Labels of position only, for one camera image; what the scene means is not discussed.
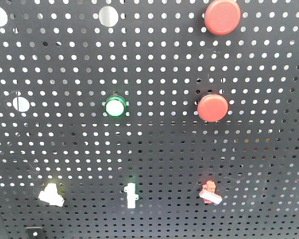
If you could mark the red toggle switch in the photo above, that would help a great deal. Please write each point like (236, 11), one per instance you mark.
(208, 194)

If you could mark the blue-white toggle switch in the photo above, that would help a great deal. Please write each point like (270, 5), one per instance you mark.
(50, 195)

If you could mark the green lit indicator button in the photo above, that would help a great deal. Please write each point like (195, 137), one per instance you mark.
(115, 106)

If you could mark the black perforated pegboard panel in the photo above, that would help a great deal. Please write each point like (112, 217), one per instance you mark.
(59, 62)

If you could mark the lower red push button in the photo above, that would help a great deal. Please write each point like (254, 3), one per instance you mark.
(212, 108)

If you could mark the red push button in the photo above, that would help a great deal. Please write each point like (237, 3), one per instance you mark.
(222, 16)
(212, 108)

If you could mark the upper red push button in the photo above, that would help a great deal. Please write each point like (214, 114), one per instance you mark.
(222, 16)

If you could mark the green-white toggle switch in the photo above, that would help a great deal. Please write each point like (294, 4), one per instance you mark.
(132, 196)

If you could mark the black mounting bracket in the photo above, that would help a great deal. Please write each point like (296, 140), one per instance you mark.
(35, 232)

